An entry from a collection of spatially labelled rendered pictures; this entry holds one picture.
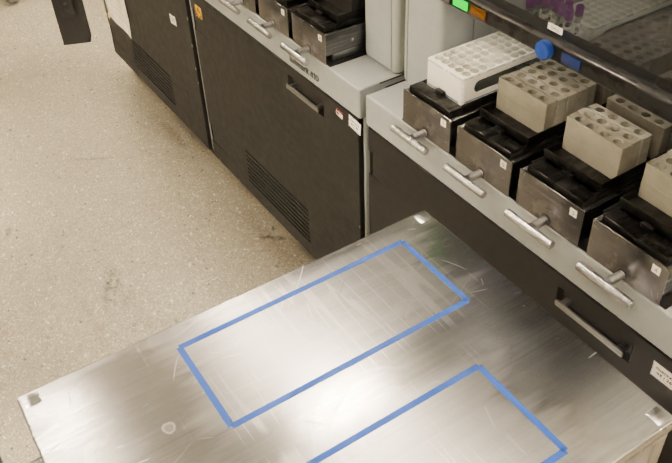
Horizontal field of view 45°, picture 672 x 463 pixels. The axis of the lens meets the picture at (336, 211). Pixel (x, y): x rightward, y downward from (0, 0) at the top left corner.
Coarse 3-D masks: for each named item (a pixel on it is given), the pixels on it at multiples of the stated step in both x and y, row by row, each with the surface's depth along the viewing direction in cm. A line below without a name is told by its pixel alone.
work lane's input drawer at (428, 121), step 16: (416, 96) 146; (432, 96) 143; (496, 96) 143; (416, 112) 146; (432, 112) 142; (448, 112) 139; (464, 112) 141; (400, 128) 147; (416, 128) 148; (432, 128) 144; (448, 128) 140; (416, 144) 143; (448, 144) 142
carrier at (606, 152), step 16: (576, 112) 125; (576, 128) 124; (592, 128) 123; (576, 144) 125; (592, 144) 122; (608, 144) 119; (624, 144) 118; (592, 160) 124; (608, 160) 121; (624, 160) 119; (608, 176) 122
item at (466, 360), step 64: (384, 256) 110; (448, 256) 110; (192, 320) 102; (256, 320) 102; (320, 320) 101; (384, 320) 101; (448, 320) 101; (512, 320) 100; (64, 384) 95; (128, 384) 94; (192, 384) 94; (256, 384) 94; (320, 384) 93; (384, 384) 93; (448, 384) 93; (512, 384) 92; (576, 384) 92; (64, 448) 88; (128, 448) 88; (192, 448) 87; (256, 448) 87; (320, 448) 87; (384, 448) 86; (448, 448) 86; (512, 448) 86; (576, 448) 86; (640, 448) 86
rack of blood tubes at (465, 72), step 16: (496, 32) 150; (464, 48) 147; (480, 48) 146; (496, 48) 147; (512, 48) 146; (528, 48) 146; (432, 64) 143; (448, 64) 142; (464, 64) 142; (480, 64) 141; (496, 64) 141; (512, 64) 142; (528, 64) 148; (432, 80) 145; (448, 80) 141; (464, 80) 138; (480, 80) 148; (496, 80) 148; (464, 96) 140
